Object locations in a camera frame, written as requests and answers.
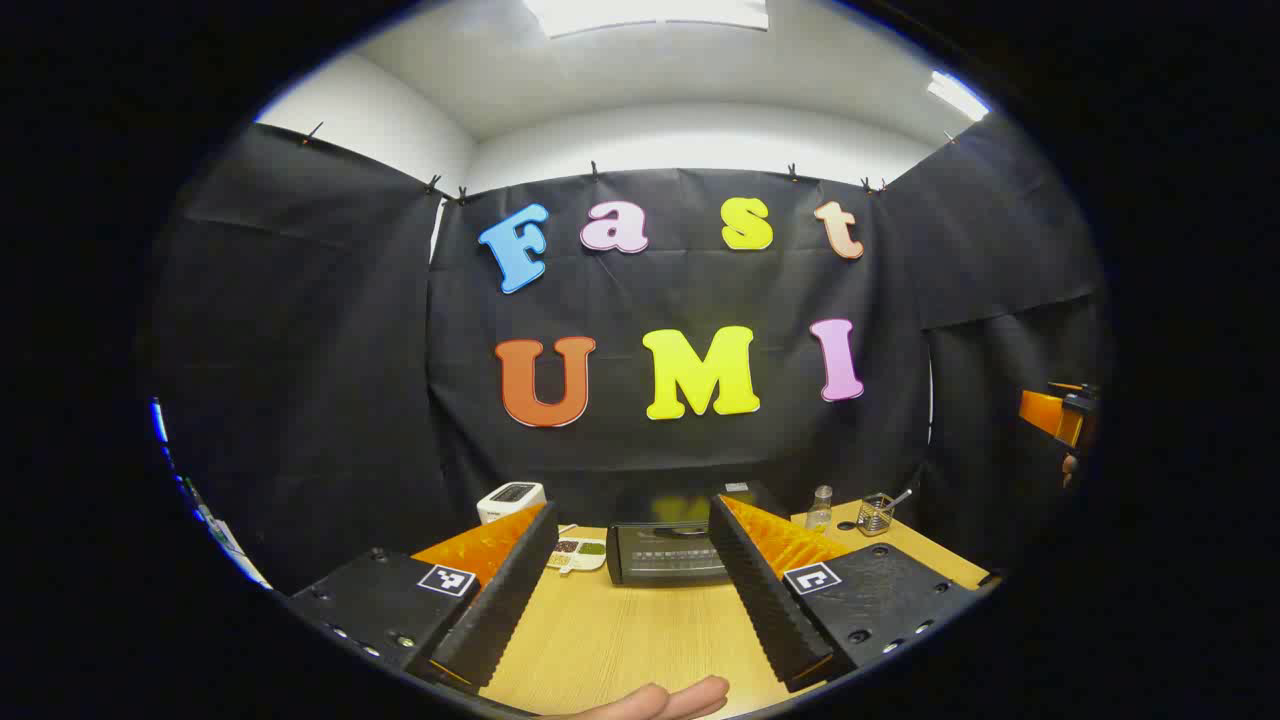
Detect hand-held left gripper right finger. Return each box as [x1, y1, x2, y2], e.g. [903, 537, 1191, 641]
[706, 493, 993, 695]

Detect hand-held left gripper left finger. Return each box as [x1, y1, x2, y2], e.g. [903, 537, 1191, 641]
[288, 500, 561, 693]

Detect black electric oven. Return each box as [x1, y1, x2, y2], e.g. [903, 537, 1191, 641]
[606, 480, 791, 588]

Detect white divided snack dish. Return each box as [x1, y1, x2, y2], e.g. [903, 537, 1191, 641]
[546, 537, 608, 574]

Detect white toaster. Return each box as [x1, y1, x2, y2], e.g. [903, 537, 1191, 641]
[476, 481, 547, 526]

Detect small ceiling light panel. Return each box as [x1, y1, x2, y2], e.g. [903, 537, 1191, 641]
[927, 70, 991, 122]

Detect row of black cloth clips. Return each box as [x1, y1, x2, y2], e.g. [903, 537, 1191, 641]
[300, 120, 961, 204]

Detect large ceiling light panel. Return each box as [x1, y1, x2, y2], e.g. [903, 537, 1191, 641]
[522, 0, 769, 39]

